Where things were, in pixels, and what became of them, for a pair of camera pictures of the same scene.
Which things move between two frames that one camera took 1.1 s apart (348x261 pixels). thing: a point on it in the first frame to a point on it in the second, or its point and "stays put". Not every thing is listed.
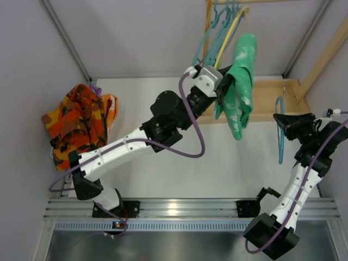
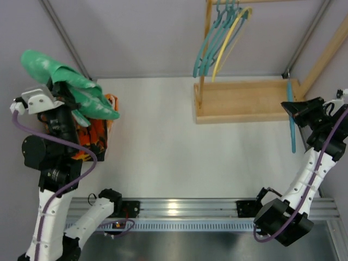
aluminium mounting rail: [180, 207] stays put
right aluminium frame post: [305, 39] stays put
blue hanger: [280, 133] to [290, 98]
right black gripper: [308, 126] to [310, 111]
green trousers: [236, 103] to [92, 101]
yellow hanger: [228, 35] stays put
